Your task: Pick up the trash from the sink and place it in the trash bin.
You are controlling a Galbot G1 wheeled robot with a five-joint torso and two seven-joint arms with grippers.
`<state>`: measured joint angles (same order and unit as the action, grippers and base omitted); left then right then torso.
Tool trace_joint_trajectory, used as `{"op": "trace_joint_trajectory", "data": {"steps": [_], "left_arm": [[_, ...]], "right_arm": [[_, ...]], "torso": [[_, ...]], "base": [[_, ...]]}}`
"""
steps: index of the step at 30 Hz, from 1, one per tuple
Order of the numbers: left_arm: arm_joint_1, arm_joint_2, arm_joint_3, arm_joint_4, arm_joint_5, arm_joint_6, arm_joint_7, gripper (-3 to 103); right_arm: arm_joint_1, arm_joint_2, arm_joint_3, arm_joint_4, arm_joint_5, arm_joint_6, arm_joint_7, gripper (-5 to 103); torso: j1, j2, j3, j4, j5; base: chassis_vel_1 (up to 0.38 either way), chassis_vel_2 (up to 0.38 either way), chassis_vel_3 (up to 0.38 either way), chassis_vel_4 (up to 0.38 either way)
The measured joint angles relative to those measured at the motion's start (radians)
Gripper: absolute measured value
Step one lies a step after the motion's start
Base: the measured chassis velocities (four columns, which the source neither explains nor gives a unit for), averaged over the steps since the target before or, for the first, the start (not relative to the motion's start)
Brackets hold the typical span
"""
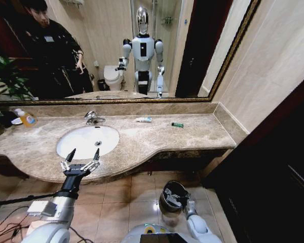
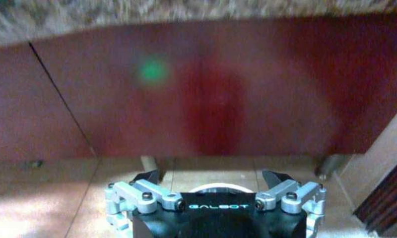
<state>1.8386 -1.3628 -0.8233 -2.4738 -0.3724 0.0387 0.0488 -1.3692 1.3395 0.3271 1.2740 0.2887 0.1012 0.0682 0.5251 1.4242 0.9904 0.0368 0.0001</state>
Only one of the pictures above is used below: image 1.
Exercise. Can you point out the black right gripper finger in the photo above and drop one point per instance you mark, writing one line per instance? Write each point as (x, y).
(171, 195)

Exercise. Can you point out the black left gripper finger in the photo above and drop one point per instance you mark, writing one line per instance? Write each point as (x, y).
(96, 155)
(70, 157)

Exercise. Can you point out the silver trash bin black liner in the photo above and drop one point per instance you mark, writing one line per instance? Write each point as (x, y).
(167, 210)

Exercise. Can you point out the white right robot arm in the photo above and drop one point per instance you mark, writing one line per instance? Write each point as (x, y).
(198, 225)

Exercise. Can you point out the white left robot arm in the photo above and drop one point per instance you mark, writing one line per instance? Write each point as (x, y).
(58, 215)

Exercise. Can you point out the metal sink drain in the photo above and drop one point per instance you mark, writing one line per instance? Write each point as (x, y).
(98, 143)

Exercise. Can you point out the white oval sink basin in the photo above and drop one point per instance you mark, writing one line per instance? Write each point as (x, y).
(78, 141)

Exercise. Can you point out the small black floor bin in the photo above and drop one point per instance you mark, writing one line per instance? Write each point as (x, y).
(102, 85)

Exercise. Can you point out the chrome faucet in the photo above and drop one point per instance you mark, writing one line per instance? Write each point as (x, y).
(92, 117)

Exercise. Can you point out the white robot front shell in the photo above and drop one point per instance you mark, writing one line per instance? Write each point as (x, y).
(152, 234)

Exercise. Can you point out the orange liquid soap bottle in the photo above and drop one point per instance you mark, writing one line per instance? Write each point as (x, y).
(28, 119)

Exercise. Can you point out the white crumpled tube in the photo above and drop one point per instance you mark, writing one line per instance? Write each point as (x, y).
(144, 119)

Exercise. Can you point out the small white dish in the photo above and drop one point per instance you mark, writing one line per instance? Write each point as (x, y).
(15, 121)

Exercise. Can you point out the small green tube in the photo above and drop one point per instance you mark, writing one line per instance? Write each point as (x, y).
(177, 124)

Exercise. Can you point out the white toilet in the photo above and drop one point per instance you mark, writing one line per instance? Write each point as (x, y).
(113, 77)

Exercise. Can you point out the dark wooden door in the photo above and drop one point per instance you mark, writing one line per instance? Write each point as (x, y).
(268, 164)

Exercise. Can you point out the green leafy plant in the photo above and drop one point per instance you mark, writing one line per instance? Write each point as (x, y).
(5, 76)

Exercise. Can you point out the gold framed wall mirror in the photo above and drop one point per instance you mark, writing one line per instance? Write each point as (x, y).
(111, 50)

